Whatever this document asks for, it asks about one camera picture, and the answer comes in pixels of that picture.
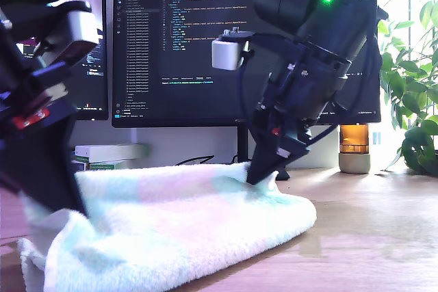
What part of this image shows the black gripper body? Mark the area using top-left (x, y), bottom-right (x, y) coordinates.
top-left (265, 49), bottom-right (352, 148)

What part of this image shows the pastel striped fluffy tea towel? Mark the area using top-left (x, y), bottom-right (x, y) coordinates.
top-left (16, 161), bottom-right (318, 292)

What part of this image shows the green and white carton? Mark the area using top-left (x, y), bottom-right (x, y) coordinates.
top-left (89, 159), bottom-right (138, 172)

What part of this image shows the long white box green stripe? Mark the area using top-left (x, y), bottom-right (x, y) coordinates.
top-left (74, 144), bottom-right (151, 164)

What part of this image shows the amber glass lamp grey base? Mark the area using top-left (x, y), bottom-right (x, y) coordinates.
top-left (338, 124), bottom-right (372, 174)

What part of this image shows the black monitor with terminal window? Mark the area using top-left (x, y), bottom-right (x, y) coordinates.
top-left (13, 0), bottom-right (109, 122)

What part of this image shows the green leafy houseplant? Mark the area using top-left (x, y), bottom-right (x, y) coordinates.
top-left (376, 0), bottom-right (438, 175)

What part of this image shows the black Huawei monitor with stand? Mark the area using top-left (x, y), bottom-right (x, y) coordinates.
top-left (112, 0), bottom-right (382, 182)

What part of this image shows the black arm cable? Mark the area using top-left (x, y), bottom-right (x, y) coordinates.
top-left (306, 122), bottom-right (340, 146)

